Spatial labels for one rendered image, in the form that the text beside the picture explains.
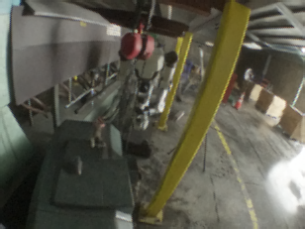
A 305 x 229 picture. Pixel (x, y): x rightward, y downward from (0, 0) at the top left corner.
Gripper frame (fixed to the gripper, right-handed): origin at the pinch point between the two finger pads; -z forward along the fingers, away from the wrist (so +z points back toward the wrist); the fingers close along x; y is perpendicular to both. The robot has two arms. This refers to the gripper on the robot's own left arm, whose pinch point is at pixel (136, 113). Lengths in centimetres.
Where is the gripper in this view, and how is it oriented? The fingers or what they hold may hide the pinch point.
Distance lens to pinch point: 118.0
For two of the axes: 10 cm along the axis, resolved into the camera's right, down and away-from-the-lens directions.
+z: 7.2, -1.6, 6.8
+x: -6.6, -4.9, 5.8
